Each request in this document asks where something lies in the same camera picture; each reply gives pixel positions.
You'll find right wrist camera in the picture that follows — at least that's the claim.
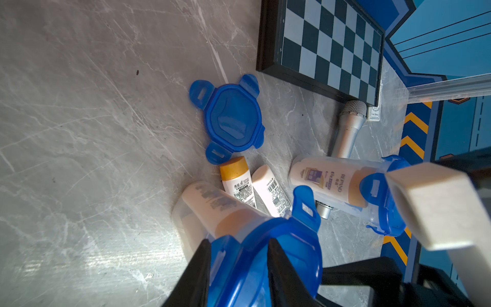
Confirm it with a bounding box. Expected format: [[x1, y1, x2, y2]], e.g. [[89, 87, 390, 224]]
[[385, 162, 490, 306]]

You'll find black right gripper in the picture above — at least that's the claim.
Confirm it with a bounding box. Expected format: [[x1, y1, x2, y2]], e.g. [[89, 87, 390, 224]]
[[321, 257, 473, 306]]

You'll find black white checkerboard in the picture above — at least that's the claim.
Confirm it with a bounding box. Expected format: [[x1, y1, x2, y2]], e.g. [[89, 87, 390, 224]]
[[256, 0, 385, 107]]

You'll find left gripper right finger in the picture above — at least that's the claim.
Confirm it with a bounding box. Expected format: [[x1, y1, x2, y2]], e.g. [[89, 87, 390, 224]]
[[267, 239, 324, 306]]

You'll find clear plastic container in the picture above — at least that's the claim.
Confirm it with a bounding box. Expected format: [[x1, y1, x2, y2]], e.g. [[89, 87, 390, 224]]
[[171, 181, 272, 261], [288, 156, 390, 225]]

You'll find silver microphone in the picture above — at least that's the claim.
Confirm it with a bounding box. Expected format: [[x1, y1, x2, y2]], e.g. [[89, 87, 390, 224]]
[[314, 101, 367, 220]]

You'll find clear plastic container back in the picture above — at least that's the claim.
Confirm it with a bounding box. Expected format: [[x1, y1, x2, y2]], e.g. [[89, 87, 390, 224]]
[[171, 181, 272, 261]]

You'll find white bottle orange cap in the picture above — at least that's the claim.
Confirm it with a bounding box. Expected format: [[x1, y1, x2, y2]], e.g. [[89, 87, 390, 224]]
[[252, 165, 292, 217], [219, 156, 257, 209], [289, 156, 382, 209]]

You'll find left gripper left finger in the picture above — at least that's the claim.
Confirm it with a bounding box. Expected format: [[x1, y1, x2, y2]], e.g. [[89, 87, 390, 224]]
[[162, 239, 212, 307]]

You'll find small white card box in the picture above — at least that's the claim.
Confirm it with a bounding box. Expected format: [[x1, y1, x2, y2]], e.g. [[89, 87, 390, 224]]
[[367, 107, 381, 122]]

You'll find blue lid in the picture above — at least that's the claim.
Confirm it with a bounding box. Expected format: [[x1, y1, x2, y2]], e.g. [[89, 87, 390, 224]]
[[359, 155, 410, 237], [189, 74, 265, 165], [207, 185, 322, 306]]

